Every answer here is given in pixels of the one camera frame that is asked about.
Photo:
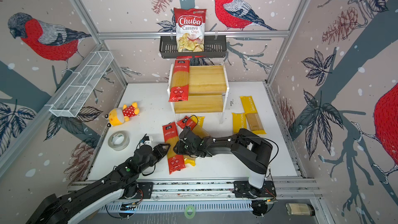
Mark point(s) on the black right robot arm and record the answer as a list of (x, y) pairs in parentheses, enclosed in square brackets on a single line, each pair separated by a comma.
[(250, 149)]

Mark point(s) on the yellow plush toy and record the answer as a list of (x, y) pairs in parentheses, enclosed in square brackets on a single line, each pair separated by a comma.
[(119, 116)]

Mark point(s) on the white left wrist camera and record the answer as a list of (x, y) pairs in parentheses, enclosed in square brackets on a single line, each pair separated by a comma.
[(146, 140)]

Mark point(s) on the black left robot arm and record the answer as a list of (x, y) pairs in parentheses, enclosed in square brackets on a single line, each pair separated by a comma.
[(76, 206)]

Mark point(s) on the clear tape roll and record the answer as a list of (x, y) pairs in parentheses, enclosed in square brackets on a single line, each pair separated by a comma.
[(119, 141)]

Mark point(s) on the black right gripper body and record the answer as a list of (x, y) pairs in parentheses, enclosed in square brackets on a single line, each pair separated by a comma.
[(188, 151)]

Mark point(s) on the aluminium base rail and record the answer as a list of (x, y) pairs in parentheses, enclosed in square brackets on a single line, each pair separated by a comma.
[(165, 196)]

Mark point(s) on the glass jar right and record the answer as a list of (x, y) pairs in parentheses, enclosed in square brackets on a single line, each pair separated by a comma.
[(300, 209)]

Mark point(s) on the Chuba cassava chips bag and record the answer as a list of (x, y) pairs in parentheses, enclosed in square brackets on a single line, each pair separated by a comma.
[(190, 29)]

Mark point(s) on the yellow spaghetti bag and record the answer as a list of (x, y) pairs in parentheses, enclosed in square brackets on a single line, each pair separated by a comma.
[(239, 122), (252, 115), (199, 131)]

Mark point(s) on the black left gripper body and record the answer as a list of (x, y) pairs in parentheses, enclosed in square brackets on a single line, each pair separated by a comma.
[(152, 160)]

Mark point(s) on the wooden two-tier shelf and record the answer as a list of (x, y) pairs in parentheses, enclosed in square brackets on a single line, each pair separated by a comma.
[(208, 92)]

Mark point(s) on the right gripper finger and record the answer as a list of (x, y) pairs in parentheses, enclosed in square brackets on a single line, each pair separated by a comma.
[(179, 148), (187, 133)]

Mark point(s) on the black hanging wire basket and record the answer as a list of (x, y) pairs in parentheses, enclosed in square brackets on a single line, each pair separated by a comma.
[(214, 47)]

